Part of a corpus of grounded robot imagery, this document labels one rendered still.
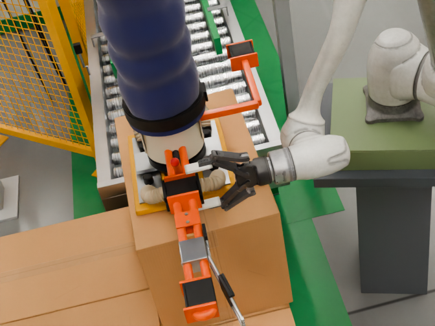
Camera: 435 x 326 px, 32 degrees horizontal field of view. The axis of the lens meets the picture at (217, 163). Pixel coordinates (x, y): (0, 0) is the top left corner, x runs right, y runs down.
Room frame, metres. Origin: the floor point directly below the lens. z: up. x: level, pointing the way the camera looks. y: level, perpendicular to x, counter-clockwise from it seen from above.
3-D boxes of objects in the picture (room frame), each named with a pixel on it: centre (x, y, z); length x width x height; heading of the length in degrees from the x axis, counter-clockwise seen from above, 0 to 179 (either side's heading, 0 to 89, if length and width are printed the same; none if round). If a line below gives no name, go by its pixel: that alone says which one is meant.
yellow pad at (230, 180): (1.66, 0.01, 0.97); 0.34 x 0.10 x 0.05; 1
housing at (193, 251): (1.19, 0.10, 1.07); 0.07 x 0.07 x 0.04; 1
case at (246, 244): (1.68, 0.08, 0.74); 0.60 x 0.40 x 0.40; 3
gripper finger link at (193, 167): (1.41, 0.05, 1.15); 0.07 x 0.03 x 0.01; 92
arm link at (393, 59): (1.84, -0.60, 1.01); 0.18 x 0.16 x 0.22; 47
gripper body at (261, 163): (1.42, -0.08, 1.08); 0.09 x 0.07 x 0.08; 92
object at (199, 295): (1.06, 0.10, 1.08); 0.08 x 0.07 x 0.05; 1
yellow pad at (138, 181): (1.66, 0.20, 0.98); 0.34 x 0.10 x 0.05; 1
